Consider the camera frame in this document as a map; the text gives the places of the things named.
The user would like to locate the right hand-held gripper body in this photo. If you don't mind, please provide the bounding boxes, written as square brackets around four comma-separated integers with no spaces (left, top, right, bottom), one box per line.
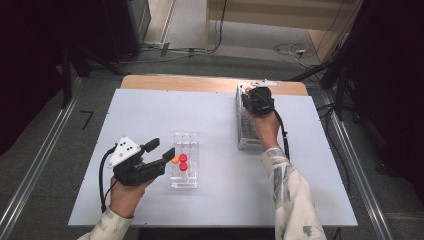
[245,79,281,118]

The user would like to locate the black floor cable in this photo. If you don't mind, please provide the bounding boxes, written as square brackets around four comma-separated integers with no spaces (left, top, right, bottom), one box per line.
[119,0,229,65]

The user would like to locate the white floor cable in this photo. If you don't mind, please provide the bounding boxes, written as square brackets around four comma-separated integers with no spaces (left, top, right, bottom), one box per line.
[273,41,322,69]

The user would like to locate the person's right hand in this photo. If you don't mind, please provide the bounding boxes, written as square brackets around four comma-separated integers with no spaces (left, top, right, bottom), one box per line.
[251,111,282,152]

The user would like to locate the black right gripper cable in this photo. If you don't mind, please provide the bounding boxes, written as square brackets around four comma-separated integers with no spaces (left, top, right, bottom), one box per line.
[272,109,292,162]

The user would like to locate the dark curtain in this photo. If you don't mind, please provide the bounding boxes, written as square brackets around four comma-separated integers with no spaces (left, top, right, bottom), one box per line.
[0,0,129,156]
[333,0,424,204]

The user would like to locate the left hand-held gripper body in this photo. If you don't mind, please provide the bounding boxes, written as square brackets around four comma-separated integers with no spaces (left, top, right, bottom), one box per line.
[107,135,167,187]

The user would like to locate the metal floor rail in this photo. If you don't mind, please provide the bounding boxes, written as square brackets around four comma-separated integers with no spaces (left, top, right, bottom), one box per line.
[0,76,84,240]
[320,89,398,240]

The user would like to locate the wooden furniture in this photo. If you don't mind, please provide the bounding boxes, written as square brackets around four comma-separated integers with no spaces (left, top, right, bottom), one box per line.
[205,0,365,65]

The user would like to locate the grey cabinet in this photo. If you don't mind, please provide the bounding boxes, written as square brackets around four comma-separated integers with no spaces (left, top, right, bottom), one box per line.
[125,0,152,52]

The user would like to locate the black stand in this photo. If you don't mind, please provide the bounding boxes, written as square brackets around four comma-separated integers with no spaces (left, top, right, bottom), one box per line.
[289,58,355,122]
[59,44,126,109]

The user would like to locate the metal test tube rack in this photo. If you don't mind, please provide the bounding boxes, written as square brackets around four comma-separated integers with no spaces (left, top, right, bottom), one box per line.
[235,82,268,152]

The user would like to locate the clear acrylic test tube rack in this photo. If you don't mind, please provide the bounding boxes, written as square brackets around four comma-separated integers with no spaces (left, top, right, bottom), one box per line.
[169,130,200,190]

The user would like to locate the person's left hand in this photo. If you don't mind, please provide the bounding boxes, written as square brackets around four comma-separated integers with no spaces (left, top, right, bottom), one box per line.
[109,177,155,219]

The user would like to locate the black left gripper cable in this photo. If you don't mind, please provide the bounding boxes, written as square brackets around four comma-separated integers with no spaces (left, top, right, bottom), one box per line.
[98,146,118,214]

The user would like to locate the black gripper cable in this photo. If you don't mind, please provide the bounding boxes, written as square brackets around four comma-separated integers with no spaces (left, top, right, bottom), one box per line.
[272,109,292,162]
[98,146,118,214]

